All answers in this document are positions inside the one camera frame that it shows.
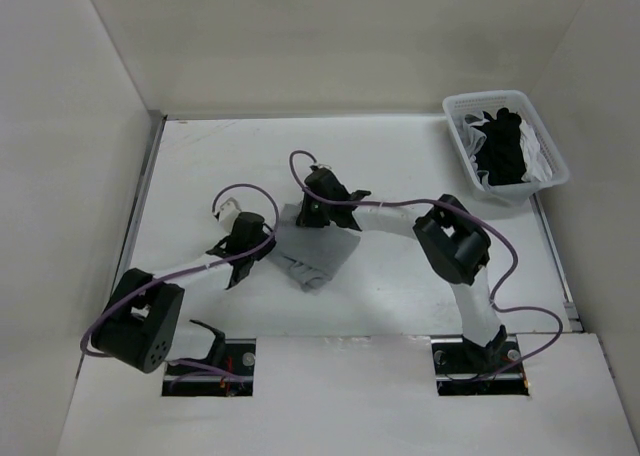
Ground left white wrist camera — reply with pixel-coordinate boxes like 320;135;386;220
214;197;242;233

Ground grey tank top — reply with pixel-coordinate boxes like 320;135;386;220
267;204;361;292

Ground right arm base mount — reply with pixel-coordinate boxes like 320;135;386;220
431;337;529;396

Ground white tank top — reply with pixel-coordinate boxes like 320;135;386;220
519;121;553;183

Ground light grey garment in basket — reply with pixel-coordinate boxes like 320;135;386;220
460;112;489;161

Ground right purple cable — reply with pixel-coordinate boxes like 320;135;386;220
289;149;564;382

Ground black tank top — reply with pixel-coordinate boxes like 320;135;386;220
476;108;526;186

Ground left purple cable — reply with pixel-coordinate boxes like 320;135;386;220
80;182;280;392

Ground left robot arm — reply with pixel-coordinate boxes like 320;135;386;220
85;212;275;377

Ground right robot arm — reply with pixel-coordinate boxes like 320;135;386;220
296;165;506;372

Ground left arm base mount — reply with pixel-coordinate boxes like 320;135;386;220
161;319;257;398

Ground white plastic basket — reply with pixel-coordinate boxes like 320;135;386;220
442;90;570;206

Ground metal table edge rail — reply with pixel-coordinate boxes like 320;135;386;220
105;110;167;302

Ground purple cable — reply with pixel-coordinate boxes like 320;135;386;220
289;149;564;382
80;182;280;392

